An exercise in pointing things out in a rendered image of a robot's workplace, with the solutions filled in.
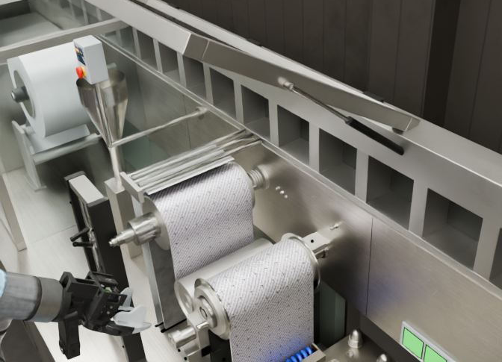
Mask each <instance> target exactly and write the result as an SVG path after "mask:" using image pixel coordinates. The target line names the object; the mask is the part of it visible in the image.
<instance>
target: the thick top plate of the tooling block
mask: <svg viewBox="0 0 502 362"><path fill-rule="evenodd" d="M358 330H360V329H359V328H358ZM360 332H361V335H362V342H363V345H362V347H361V348H359V349H353V348H351V347H350V346H349V345H348V340H349V336H350V334H349V335H348V336H346V337H345V338H343V339H342V340H340V341H338V342H337V343H336V344H334V345H333V346H330V347H329V348H328V349H326V350H325V351H323V353H324V354H325V355H326V360H325V361H323V362H377V359H378V358H379V356H380V355H381V354H382V353H386V354H387V355H388V356H389V358H390V362H397V361H396V360H395V359H394V358H393V357H392V356H390V355H389V354H388V353H387V352H386V351H385V350H383V349H382V348H381V347H380V346H378V345H377V344H376V343H375V342H374V341H372V339H371V338H370V337H368V336H367V335H366V334H365V333H364V332H362V331H361V330H360Z"/></svg>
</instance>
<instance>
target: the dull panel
mask: <svg viewBox="0 0 502 362"><path fill-rule="evenodd" d="M149 141H150V146H151V150H152V159H153V163H157V162H158V161H161V160H164V159H166V158H169V157H172V156H170V155H169V154H168V153H166V152H165V151H164V150H163V149H162V148H161V147H160V146H158V145H157V144H156V143H154V142H153V141H152V140H151V139H149ZM253 234H254V242H255V241H256V240H259V239H261V238H264V239H266V240H269V241H270V242H271V243H272V244H273V245H275V244H276V242H275V241H274V240H272V239H271V238H270V237H269V236H267V235H266V234H265V233H264V232H263V231H262V230H261V229H259V228H258V227H257V226H255V225H254V224H253ZM317 288H318V289H319V291H320V341H321V342H322V344H324V345H325V347H327V348H329V347H330V346H333V345H334V344H336V343H337V342H338V341H340V340H342V339H343V338H344V318H345V299H344V298H343V297H342V296H340V295H339V294H338V293H337V292H335V291H334V290H333V289H332V288H331V287H330V286H329V285H327V284H326V283H325V282H323V281H322V280H320V284H319V286H318V287H317Z"/></svg>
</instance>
